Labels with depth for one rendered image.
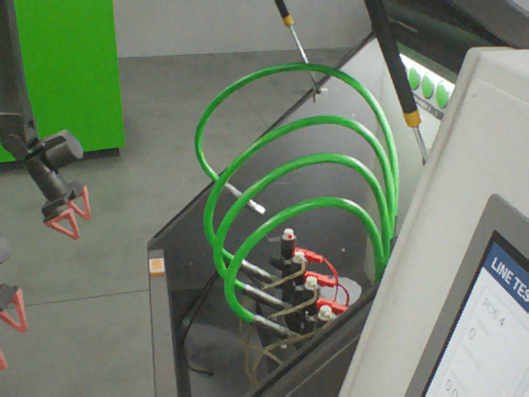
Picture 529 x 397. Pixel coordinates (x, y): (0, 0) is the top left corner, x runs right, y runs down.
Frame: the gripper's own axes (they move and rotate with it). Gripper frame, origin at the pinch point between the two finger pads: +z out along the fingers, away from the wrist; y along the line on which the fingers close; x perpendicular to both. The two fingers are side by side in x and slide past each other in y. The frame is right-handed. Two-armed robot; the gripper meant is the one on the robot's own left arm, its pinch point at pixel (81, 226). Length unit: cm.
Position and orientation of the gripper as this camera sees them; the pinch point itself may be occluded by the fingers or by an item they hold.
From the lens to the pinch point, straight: 150.3
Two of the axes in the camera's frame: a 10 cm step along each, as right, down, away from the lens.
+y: 0.1, -4.2, 9.1
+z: 4.4, 8.1, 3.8
